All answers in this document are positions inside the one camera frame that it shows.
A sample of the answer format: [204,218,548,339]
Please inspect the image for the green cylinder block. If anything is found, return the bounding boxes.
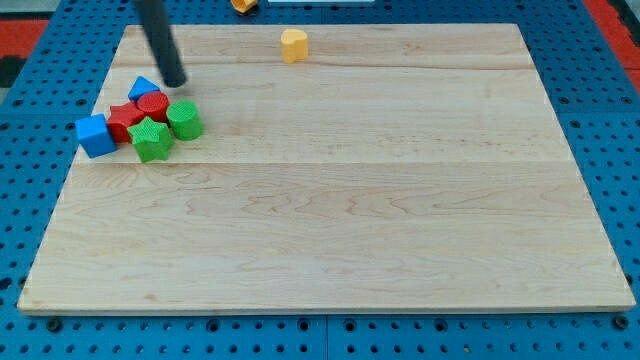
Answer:
[166,100,203,141]

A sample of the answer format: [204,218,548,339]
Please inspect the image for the red star block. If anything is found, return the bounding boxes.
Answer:
[106,101,146,143]

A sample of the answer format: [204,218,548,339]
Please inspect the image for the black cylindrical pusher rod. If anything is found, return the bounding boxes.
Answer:
[133,0,187,88]

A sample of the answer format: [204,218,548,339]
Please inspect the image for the green star block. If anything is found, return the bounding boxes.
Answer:
[127,117,174,163]

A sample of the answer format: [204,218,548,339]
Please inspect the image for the yellow block at top edge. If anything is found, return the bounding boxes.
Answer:
[230,0,259,14]

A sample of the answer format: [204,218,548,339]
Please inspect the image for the red cylinder block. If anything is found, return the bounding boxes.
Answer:
[136,91,170,123]

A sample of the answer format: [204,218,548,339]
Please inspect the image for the yellow heart block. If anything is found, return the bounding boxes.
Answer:
[280,28,309,63]

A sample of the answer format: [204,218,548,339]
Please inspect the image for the wooden board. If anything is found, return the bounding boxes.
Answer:
[17,24,635,316]

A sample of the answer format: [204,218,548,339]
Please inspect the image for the blue cube block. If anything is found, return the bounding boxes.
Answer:
[74,114,117,158]

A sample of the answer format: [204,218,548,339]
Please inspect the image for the blue triangle block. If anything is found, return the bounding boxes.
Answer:
[128,76,160,101]

